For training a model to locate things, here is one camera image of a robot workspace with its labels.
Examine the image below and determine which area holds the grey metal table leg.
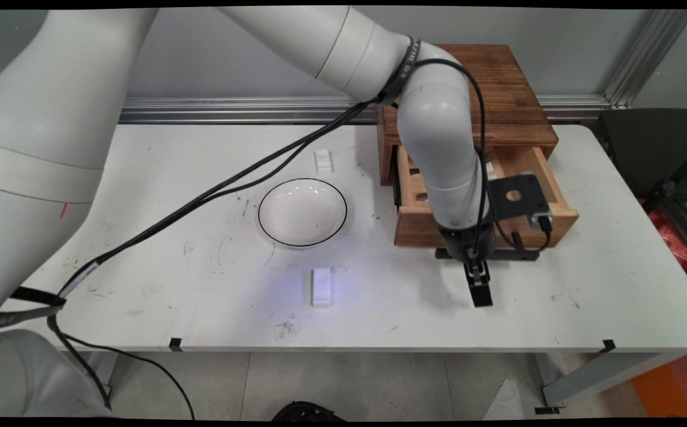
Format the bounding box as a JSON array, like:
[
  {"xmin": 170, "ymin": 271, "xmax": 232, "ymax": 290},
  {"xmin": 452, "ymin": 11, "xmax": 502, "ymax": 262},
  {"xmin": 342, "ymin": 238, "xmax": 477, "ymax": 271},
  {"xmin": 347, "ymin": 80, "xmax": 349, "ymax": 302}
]
[{"xmin": 535, "ymin": 352, "xmax": 686, "ymax": 410}]

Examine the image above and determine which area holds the wooden drawer cabinet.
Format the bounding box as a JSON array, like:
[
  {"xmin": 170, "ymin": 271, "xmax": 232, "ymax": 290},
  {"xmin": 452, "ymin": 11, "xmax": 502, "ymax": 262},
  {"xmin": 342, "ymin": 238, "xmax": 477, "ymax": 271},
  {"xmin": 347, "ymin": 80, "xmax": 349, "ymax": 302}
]
[{"xmin": 376, "ymin": 44, "xmax": 560, "ymax": 187}]

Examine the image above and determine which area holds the black camera cable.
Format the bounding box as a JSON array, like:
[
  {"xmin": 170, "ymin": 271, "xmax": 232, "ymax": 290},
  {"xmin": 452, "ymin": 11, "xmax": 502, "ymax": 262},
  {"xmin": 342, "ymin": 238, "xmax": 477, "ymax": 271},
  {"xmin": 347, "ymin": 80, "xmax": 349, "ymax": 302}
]
[{"xmin": 57, "ymin": 58, "xmax": 553, "ymax": 297}]

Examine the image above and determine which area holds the slanted aluminium frame post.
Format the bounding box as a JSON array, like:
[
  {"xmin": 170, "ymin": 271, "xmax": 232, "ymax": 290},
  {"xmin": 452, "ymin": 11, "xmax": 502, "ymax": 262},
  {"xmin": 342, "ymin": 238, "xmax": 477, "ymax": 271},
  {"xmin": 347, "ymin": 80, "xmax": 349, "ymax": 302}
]
[{"xmin": 602, "ymin": 9, "xmax": 687, "ymax": 109}]

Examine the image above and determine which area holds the black chair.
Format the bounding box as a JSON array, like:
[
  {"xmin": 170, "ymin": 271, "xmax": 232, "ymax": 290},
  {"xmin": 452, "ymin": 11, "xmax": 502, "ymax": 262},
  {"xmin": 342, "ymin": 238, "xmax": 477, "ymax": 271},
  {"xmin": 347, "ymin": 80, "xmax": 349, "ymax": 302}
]
[{"xmin": 597, "ymin": 107, "xmax": 687, "ymax": 215}]

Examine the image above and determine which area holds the black cable to floor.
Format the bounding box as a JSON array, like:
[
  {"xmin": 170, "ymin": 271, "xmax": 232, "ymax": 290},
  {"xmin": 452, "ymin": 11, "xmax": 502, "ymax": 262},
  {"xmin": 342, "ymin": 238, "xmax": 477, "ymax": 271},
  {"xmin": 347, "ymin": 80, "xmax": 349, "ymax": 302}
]
[{"xmin": 47, "ymin": 314, "xmax": 196, "ymax": 420}]

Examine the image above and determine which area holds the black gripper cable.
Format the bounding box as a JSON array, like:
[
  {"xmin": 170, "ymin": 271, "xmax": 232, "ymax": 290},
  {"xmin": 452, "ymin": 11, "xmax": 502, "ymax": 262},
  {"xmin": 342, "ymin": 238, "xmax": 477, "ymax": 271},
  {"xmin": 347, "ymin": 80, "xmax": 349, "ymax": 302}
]
[{"xmin": 59, "ymin": 100, "xmax": 525, "ymax": 297}]

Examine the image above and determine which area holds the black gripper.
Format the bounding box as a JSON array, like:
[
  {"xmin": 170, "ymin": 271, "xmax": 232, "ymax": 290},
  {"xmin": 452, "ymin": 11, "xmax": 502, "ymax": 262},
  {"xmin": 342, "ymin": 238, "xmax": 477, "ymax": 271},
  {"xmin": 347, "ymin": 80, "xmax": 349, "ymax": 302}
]
[{"xmin": 437, "ymin": 221, "xmax": 497, "ymax": 308}]

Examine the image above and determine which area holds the red plastic bag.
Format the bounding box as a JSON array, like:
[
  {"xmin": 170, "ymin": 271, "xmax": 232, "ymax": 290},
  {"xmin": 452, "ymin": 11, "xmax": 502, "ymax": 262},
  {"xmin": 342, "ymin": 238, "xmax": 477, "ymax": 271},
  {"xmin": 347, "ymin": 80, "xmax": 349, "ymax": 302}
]
[{"xmin": 638, "ymin": 197, "xmax": 687, "ymax": 292}]

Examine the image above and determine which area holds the black wrist camera mount bracket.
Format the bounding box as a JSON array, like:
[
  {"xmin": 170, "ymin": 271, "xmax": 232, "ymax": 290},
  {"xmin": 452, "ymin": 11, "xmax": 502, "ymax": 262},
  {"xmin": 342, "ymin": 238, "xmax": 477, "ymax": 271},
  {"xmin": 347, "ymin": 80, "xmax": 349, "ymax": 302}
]
[{"xmin": 487, "ymin": 173, "xmax": 552, "ymax": 250}]

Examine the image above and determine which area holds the white bowl with black rim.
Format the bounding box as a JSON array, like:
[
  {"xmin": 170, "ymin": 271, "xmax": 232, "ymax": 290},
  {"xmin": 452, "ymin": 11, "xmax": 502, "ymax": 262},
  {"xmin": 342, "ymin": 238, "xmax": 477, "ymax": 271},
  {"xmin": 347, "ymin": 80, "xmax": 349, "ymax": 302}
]
[{"xmin": 257, "ymin": 177, "xmax": 349, "ymax": 248}]

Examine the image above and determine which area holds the round black object on floor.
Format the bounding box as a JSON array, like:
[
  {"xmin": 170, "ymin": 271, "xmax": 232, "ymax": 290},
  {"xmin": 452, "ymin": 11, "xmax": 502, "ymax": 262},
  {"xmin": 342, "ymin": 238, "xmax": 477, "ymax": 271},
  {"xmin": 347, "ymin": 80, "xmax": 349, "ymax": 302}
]
[{"xmin": 271, "ymin": 401, "xmax": 348, "ymax": 422}]

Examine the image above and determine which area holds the horizontal aluminium frame rail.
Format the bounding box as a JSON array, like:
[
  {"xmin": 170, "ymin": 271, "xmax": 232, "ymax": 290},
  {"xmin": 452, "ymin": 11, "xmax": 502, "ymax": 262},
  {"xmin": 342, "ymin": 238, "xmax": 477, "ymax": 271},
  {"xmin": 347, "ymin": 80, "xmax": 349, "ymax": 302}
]
[{"xmin": 119, "ymin": 94, "xmax": 612, "ymax": 126}]

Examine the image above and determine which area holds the black velcro strap with print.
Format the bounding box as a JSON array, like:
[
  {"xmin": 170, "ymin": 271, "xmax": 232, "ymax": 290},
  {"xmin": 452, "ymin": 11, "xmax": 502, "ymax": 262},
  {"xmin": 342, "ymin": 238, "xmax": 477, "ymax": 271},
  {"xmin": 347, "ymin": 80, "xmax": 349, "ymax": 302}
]
[{"xmin": 377, "ymin": 36, "xmax": 422, "ymax": 106}]

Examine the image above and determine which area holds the orange box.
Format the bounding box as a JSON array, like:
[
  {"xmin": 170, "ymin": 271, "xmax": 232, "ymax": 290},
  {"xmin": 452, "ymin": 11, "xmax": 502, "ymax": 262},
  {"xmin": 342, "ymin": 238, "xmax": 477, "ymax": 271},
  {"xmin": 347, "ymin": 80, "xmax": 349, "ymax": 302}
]
[{"xmin": 630, "ymin": 353, "xmax": 687, "ymax": 419}]

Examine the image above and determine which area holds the wooden drawer with black handle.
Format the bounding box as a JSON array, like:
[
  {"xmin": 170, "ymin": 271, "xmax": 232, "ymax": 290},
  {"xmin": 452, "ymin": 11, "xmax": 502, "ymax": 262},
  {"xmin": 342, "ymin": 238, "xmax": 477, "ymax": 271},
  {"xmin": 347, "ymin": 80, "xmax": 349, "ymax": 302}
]
[{"xmin": 393, "ymin": 145, "xmax": 580, "ymax": 262}]

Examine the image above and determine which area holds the plain black velcro strap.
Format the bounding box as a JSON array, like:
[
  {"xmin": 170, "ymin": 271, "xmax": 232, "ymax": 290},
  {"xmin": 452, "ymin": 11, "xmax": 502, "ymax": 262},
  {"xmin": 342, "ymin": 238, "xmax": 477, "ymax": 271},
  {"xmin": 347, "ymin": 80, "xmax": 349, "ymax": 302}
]
[{"xmin": 0, "ymin": 287, "xmax": 67, "ymax": 330}]

